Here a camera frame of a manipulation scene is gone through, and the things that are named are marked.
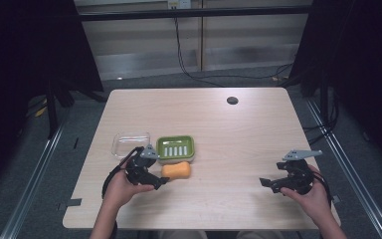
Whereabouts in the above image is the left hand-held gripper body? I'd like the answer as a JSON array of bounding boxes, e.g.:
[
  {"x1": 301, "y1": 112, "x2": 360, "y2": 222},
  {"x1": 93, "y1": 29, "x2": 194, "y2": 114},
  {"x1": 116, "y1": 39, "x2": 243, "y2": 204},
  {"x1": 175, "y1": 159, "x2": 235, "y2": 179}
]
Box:
[{"x1": 125, "y1": 143, "x2": 160, "y2": 186}]

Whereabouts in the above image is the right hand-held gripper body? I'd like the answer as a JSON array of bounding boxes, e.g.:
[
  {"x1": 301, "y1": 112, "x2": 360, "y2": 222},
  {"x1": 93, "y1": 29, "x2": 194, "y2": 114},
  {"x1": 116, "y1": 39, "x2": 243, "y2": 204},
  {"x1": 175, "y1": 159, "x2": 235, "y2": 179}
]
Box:
[{"x1": 276, "y1": 148, "x2": 323, "y2": 195}]

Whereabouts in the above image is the orange soap bar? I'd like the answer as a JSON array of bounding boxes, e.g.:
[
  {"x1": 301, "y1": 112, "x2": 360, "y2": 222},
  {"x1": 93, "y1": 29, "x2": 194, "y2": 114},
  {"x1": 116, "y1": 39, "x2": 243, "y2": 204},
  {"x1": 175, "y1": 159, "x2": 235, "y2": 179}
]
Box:
[{"x1": 160, "y1": 160, "x2": 192, "y2": 181}]

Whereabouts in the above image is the green soap dish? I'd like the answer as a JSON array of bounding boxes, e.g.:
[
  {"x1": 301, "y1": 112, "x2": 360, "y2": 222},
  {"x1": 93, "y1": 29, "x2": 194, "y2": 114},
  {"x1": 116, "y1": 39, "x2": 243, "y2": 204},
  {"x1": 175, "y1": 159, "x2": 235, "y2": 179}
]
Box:
[{"x1": 155, "y1": 134, "x2": 196, "y2": 165}]

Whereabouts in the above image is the person's left hand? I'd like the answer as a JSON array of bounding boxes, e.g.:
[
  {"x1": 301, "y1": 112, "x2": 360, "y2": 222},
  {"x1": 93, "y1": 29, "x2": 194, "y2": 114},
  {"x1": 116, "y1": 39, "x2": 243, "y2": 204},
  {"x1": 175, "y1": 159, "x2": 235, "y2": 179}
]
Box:
[{"x1": 101, "y1": 161, "x2": 156, "y2": 210}]

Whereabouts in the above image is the person's right hand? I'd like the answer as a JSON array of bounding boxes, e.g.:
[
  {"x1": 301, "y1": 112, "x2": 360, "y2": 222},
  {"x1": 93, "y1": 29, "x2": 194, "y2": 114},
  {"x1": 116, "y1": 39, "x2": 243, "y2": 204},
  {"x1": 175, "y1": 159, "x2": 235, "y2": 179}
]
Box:
[{"x1": 280, "y1": 164, "x2": 333, "y2": 229}]

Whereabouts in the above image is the clear plastic container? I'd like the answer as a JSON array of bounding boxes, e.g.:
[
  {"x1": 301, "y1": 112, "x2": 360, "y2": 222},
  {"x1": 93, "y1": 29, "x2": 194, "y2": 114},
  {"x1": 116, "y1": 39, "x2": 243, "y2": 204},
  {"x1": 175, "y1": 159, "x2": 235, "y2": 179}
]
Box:
[{"x1": 110, "y1": 131, "x2": 151, "y2": 160}]

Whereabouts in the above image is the black stand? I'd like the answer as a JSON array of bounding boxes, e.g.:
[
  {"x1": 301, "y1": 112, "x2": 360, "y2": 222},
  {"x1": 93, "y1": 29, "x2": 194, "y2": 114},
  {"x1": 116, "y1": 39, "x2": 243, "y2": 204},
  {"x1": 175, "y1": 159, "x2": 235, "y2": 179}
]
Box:
[{"x1": 44, "y1": 78, "x2": 108, "y2": 139}]

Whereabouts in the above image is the yellow tape strip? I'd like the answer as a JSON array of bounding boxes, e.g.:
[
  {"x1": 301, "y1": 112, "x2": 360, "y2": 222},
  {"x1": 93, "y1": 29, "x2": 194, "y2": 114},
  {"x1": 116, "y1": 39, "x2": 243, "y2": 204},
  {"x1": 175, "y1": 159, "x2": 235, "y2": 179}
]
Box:
[{"x1": 34, "y1": 105, "x2": 48, "y2": 119}]

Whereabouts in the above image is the black curtain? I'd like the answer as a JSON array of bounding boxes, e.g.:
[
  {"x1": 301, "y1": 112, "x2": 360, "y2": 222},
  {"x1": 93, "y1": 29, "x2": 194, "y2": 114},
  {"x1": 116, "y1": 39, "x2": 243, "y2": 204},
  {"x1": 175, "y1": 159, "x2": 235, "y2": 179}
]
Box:
[
  {"x1": 0, "y1": 0, "x2": 104, "y2": 197},
  {"x1": 286, "y1": 0, "x2": 382, "y2": 173}
]

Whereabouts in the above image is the black horizontal bar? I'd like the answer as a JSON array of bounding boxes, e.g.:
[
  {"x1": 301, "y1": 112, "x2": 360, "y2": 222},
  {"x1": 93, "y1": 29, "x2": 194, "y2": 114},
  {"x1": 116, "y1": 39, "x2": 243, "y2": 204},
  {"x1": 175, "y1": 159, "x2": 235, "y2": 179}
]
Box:
[{"x1": 78, "y1": 5, "x2": 312, "y2": 22}]

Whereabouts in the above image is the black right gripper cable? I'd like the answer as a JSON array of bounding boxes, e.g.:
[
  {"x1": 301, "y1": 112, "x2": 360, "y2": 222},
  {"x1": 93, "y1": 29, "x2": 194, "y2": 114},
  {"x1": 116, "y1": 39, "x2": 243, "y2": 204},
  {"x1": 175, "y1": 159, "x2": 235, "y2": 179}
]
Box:
[{"x1": 310, "y1": 169, "x2": 333, "y2": 204}]

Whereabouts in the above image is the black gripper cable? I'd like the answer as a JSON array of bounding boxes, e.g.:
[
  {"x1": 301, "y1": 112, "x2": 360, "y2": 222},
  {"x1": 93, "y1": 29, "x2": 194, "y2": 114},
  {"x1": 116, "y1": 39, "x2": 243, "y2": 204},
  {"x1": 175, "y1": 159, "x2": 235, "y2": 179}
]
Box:
[
  {"x1": 310, "y1": 169, "x2": 333, "y2": 204},
  {"x1": 100, "y1": 145, "x2": 145, "y2": 200}
]

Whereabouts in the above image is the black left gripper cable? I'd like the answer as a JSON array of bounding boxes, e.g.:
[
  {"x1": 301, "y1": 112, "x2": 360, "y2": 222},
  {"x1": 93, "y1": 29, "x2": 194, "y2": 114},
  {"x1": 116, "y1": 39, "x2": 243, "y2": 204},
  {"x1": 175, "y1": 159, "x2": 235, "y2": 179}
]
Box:
[{"x1": 100, "y1": 145, "x2": 145, "y2": 200}]

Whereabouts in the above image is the metal floor rail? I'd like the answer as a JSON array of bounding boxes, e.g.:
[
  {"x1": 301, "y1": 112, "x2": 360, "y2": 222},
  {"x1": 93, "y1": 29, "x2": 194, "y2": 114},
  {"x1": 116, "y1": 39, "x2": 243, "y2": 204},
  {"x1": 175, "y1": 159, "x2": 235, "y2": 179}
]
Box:
[
  {"x1": 304, "y1": 98, "x2": 382, "y2": 239},
  {"x1": 0, "y1": 116, "x2": 68, "y2": 239}
]

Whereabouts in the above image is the bundle of black floor cables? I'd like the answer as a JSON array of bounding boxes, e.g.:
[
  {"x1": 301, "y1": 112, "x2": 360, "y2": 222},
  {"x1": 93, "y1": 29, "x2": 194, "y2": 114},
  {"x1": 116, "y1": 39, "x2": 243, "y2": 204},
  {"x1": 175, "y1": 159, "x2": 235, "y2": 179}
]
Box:
[{"x1": 300, "y1": 89, "x2": 341, "y2": 146}]

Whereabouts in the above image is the black hanging wall cable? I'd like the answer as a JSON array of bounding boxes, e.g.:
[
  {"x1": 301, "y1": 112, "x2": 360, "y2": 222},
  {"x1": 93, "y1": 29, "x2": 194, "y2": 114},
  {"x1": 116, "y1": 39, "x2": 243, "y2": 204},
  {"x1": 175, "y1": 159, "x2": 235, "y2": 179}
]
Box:
[{"x1": 173, "y1": 17, "x2": 294, "y2": 88}]

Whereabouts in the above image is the white wall outlet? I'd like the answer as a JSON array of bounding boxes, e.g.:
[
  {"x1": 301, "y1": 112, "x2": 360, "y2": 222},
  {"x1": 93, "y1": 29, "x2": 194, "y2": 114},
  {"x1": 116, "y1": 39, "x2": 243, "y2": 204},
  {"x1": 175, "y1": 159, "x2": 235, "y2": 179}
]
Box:
[{"x1": 166, "y1": 0, "x2": 193, "y2": 10}]

